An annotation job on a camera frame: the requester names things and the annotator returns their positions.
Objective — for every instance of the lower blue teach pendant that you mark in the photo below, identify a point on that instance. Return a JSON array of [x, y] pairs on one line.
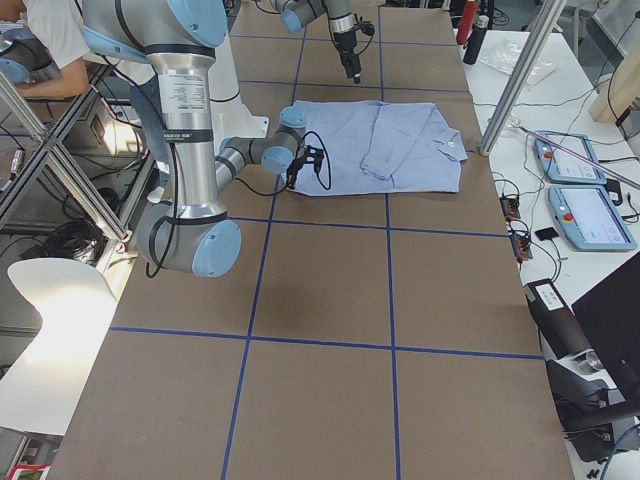
[[588, 219]]

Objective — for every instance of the black laptop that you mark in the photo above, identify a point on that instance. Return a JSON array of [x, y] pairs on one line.
[[608, 315]]

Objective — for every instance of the black water bottle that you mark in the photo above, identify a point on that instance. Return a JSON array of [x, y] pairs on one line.
[[475, 40]]

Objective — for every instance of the grey aluminium frame post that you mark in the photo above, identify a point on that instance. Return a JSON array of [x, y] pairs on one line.
[[536, 40]]

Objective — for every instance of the aluminium extrusion cross frame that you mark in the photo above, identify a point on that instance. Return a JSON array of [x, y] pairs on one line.
[[53, 154]]

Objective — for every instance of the upper blue teach pendant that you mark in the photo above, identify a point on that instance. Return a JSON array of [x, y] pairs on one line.
[[560, 167]]

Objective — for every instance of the light blue striped shirt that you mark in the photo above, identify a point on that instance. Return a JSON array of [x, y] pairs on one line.
[[379, 147]]

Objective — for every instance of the blue teach pendant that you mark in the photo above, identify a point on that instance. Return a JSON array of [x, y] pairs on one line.
[[560, 167], [588, 219]]

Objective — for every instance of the red water bottle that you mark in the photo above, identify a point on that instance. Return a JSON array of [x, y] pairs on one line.
[[466, 21]]

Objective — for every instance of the black cylinder with label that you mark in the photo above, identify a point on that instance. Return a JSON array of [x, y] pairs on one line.
[[555, 320]]

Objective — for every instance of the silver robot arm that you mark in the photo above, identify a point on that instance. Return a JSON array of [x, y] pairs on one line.
[[295, 15], [191, 232]]

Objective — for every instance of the white curved chair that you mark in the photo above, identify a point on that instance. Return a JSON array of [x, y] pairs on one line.
[[41, 390]]

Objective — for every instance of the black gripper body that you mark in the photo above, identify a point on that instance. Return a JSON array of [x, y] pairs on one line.
[[294, 171], [345, 46]]

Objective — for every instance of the person in white shirt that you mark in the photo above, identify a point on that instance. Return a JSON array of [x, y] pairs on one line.
[[59, 27]]

